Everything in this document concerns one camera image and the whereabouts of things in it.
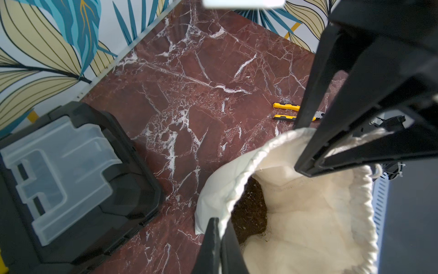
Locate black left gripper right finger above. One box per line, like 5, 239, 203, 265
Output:
221, 220, 249, 274

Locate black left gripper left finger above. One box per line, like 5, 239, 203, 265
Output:
192, 218, 221, 274

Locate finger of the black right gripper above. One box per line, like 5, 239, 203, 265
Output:
295, 61, 438, 177

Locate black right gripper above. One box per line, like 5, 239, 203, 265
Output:
294, 1, 438, 130

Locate cream cloth drawstring soil bag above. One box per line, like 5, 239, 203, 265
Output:
195, 128, 378, 274

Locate yellow black pliers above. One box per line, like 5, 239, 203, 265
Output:
271, 102, 326, 123

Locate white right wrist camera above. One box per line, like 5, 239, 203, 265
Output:
202, 0, 286, 9

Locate black toolbox yellow handle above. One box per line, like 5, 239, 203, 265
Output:
1, 102, 164, 274

